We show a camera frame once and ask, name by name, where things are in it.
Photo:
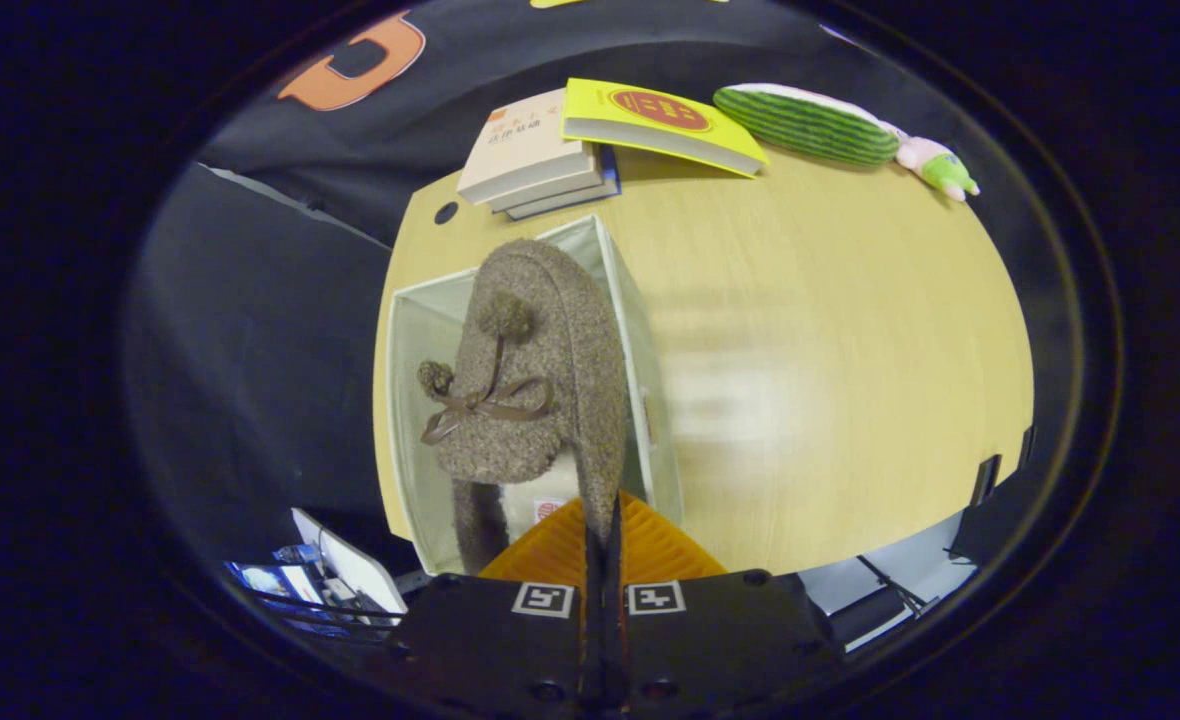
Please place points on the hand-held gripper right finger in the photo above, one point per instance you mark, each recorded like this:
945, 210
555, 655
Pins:
618, 640

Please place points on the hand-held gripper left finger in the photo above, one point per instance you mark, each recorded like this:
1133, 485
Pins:
495, 650

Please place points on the pale green fabric storage box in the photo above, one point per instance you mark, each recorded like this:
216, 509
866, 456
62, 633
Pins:
420, 450

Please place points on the brown fuzzy shoe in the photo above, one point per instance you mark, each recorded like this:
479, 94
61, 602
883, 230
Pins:
540, 400

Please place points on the white flat box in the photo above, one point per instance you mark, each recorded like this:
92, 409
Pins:
350, 560

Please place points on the dark floor stand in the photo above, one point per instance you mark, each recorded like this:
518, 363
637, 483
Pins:
995, 520

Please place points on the blue book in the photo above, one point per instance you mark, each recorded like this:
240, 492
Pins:
575, 203

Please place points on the white book under beige book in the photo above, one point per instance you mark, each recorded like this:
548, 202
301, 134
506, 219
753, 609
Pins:
560, 190

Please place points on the beige paperback book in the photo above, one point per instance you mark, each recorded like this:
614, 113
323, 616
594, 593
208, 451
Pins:
525, 150

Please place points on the yellow book with red emblem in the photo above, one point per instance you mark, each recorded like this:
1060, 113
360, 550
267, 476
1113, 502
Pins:
660, 120

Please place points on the watermelon slice plush toy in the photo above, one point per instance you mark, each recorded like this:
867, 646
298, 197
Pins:
810, 125

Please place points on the pink and green plush toy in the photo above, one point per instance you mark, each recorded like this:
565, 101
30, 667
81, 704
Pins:
935, 165

